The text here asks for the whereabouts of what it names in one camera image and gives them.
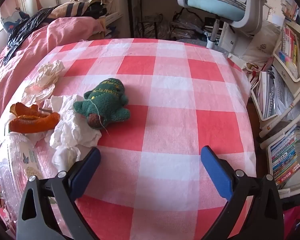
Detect cream tote red straps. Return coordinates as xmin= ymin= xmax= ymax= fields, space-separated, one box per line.
xmin=242 ymin=61 xmax=263 ymax=83

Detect clear storage bag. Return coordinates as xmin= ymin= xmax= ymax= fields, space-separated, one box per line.
xmin=170 ymin=7 xmax=208 ymax=42
xmin=137 ymin=15 xmax=171 ymax=39

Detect black bag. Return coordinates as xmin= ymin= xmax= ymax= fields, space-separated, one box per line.
xmin=85 ymin=2 xmax=108 ymax=18

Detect pink checked tablecloth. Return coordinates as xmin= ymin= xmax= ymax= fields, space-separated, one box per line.
xmin=0 ymin=38 xmax=257 ymax=240

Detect white bookshelf cart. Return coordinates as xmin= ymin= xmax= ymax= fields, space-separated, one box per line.
xmin=251 ymin=20 xmax=300 ymax=198

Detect white drawer cabinet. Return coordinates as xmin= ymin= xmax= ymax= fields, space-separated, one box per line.
xmin=219 ymin=22 xmax=243 ymax=55

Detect cream tissue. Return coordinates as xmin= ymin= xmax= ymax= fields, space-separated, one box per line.
xmin=37 ymin=60 xmax=65 ymax=86

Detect orange peel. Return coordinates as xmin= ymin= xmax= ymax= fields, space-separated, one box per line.
xmin=10 ymin=102 xmax=50 ymax=118
xmin=9 ymin=112 xmax=61 ymax=133

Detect clear plastic packet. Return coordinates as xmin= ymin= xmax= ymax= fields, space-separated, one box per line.
xmin=0 ymin=132 xmax=56 ymax=220

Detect beige striped cloth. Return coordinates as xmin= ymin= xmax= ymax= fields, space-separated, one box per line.
xmin=50 ymin=1 xmax=95 ymax=18

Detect pink blanket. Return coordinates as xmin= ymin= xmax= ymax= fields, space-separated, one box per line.
xmin=0 ymin=17 xmax=106 ymax=130

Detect green plush toy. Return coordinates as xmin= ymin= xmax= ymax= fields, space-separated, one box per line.
xmin=73 ymin=78 xmax=131 ymax=130

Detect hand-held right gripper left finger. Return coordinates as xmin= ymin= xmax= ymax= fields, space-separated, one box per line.
xmin=16 ymin=147 xmax=101 ymax=240

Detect black shiny jacket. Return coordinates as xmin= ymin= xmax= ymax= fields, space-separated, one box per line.
xmin=3 ymin=7 xmax=58 ymax=64

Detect stack of papers and notebooks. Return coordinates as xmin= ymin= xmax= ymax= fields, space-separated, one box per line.
xmin=255 ymin=67 xmax=291 ymax=118

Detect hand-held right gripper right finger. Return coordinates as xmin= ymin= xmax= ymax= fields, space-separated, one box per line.
xmin=201 ymin=145 xmax=285 ymax=240

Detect row of thin upright books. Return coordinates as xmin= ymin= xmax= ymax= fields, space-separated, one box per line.
xmin=281 ymin=26 xmax=299 ymax=71

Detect grey blue office chair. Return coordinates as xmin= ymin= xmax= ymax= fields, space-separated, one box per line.
xmin=177 ymin=0 xmax=275 ymax=49

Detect white tote tree print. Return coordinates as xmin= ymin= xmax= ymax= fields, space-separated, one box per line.
xmin=240 ymin=21 xmax=282 ymax=64

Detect row of colourful books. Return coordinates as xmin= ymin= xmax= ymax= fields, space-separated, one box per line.
xmin=269 ymin=127 xmax=300 ymax=188

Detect whale print curtain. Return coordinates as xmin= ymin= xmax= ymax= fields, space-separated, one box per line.
xmin=0 ymin=7 xmax=31 ymax=33

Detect pink bag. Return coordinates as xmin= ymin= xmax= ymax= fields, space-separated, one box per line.
xmin=282 ymin=205 xmax=300 ymax=240

